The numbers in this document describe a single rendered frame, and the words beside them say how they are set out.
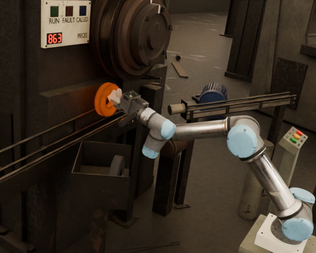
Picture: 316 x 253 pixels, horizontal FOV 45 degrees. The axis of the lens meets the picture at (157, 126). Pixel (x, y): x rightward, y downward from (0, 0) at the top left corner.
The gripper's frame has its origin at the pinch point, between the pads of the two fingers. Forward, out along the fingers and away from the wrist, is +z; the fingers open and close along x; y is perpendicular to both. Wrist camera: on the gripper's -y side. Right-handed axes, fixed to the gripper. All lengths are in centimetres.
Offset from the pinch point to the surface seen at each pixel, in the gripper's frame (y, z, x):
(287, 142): -7, -73, -76
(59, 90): -0.2, 13.0, 18.0
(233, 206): -71, -65, -87
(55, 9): 32.5, 21.1, 21.2
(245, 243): -34, -84, -15
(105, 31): 26.9, 9.8, 1.9
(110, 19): 32.9, 8.9, 1.8
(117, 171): -2.5, -35.0, 35.0
